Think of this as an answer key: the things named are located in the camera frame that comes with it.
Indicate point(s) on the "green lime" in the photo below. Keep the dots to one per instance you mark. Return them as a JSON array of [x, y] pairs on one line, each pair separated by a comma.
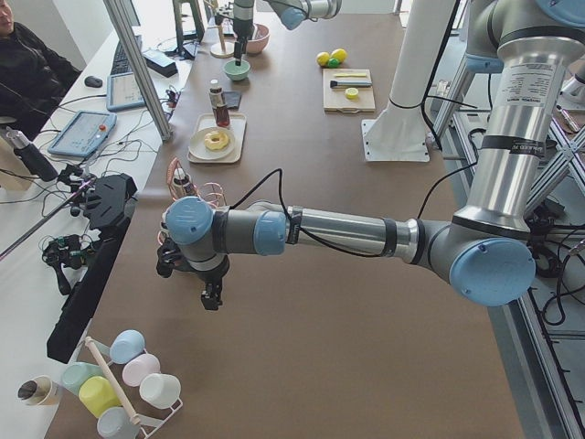
[[333, 63]]

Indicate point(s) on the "black handled knife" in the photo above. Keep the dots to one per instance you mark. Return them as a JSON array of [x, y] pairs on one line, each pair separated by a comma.
[[338, 84]]

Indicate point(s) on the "beige serving tray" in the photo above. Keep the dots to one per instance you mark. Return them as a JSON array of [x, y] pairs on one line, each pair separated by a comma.
[[237, 127]]

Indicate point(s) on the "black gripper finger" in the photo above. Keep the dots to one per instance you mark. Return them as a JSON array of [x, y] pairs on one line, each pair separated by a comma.
[[211, 296]]

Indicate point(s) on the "yellow glazed donut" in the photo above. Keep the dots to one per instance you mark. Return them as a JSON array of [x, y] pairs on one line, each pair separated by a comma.
[[215, 140]]

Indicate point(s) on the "yellow cup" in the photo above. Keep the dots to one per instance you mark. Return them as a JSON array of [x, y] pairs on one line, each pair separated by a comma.
[[97, 395]]

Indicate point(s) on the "white round plate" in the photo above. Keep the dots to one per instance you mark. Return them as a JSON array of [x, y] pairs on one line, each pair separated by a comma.
[[199, 151]]

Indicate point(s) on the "mint green cup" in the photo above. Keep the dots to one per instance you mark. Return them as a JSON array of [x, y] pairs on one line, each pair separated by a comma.
[[76, 374]]

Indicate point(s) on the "yellow lemon left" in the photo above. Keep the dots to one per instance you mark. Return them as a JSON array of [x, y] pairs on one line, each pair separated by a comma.
[[322, 58]]

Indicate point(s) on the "green bowl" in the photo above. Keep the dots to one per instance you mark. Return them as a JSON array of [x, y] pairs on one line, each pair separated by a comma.
[[237, 71]]

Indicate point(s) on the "black handheld gripper controller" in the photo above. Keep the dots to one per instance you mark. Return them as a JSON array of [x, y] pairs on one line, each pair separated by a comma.
[[70, 251]]

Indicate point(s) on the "wooden stand with round base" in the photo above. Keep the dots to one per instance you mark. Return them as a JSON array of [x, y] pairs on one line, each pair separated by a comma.
[[222, 49]]

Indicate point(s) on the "black keyboard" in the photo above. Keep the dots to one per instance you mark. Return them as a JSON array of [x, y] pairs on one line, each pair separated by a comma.
[[120, 61]]

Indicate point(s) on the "aluminium frame post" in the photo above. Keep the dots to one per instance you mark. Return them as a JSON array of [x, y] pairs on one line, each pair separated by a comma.
[[121, 23]]

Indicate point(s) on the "half lemon slice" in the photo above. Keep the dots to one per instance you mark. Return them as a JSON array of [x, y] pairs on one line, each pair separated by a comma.
[[351, 93]]

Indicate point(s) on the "wooden cutting board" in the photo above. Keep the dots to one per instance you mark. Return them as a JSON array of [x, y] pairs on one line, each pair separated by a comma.
[[334, 100]]

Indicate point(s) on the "white wire cup rack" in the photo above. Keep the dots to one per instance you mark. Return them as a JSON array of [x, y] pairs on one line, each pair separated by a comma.
[[150, 419]]

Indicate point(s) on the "light blue cup top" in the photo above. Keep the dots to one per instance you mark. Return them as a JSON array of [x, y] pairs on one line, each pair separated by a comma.
[[126, 346]]

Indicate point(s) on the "tea bottle back rack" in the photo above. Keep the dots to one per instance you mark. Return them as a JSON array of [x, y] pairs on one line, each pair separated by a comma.
[[183, 184]]

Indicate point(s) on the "pink bowl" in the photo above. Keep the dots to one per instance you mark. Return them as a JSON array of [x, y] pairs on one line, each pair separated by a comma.
[[258, 41]]

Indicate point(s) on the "person in black jacket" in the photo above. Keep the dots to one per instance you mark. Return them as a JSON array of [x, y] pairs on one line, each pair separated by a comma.
[[34, 77]]

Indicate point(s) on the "yellow lemon right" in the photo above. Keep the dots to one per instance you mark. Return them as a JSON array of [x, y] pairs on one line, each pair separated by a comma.
[[339, 54]]

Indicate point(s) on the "copper wire bottle rack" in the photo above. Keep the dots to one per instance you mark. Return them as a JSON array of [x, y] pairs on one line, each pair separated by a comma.
[[212, 193]]

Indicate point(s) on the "blue teach pendant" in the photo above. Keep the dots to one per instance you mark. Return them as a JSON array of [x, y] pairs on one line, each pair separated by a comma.
[[123, 93], [83, 135]]

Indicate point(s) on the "white cup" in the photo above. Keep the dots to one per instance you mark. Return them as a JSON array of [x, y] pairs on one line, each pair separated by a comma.
[[160, 390]]

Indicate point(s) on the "grey blue cup bottom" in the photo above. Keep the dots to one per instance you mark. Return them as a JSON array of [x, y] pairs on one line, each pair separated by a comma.
[[115, 424]]

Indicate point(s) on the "black computer mouse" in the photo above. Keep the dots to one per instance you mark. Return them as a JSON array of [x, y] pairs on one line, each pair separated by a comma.
[[93, 82]]

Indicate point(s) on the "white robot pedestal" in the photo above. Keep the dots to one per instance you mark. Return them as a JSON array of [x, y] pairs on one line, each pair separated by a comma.
[[399, 133]]

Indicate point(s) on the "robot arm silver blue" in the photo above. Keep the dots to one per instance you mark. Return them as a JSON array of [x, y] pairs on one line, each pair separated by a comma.
[[291, 14], [482, 251]]

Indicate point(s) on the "paper cup with metal tool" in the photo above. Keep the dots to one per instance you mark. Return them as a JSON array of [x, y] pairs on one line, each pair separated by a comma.
[[41, 390]]

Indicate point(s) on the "black box device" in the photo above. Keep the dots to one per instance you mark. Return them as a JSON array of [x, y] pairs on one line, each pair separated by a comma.
[[160, 63]]

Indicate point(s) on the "metal rod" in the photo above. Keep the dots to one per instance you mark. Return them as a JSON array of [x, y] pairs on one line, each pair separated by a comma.
[[72, 197]]

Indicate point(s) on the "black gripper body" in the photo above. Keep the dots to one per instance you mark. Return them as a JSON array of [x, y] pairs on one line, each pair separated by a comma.
[[213, 278], [240, 33]]

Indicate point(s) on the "dark grey cloth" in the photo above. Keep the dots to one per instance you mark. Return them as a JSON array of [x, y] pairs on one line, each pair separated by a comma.
[[232, 99]]

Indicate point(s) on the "blue teach pendant near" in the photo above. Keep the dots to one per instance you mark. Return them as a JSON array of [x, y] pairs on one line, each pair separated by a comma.
[[83, 135]]

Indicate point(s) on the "yellow peeler tool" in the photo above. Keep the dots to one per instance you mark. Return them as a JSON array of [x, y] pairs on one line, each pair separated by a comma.
[[350, 74]]

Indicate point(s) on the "pink cup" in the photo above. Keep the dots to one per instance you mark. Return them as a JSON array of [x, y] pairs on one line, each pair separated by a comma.
[[138, 368]]

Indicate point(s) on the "yellow lemon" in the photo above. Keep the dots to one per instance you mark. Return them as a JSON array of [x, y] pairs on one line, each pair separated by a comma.
[[339, 54], [322, 58]]

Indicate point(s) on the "blue teach pendant far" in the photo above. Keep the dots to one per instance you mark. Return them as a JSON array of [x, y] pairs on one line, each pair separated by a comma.
[[123, 93]]

